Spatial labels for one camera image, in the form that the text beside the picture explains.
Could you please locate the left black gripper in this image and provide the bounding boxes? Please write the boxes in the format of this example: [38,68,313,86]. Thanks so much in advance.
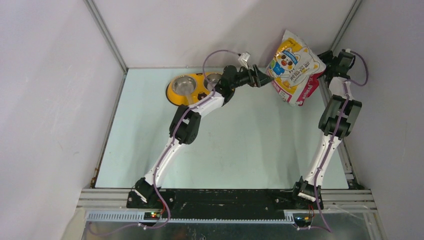
[229,64,273,90]

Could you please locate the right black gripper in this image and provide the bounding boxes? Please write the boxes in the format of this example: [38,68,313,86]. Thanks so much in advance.
[304,50,336,79]

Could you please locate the pet food bag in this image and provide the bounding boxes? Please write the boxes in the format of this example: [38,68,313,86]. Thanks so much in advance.
[266,30,326,106]

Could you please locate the yellow double pet bowl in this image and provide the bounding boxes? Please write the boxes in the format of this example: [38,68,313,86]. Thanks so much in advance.
[165,72,222,106]

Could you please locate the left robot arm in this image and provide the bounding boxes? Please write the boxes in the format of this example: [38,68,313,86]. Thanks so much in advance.
[126,65,273,209]

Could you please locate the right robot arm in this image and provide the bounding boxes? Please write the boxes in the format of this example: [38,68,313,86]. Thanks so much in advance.
[290,49,362,209]

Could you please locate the clear plastic scoop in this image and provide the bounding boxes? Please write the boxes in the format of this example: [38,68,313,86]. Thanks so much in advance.
[183,92,199,106]

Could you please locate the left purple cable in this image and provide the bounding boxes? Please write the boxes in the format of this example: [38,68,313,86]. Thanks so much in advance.
[87,49,244,237]

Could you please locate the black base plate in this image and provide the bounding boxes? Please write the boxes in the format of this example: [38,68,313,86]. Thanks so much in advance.
[127,188,324,221]

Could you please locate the aluminium frame rail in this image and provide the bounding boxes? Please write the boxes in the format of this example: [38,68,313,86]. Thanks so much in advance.
[77,188,377,226]

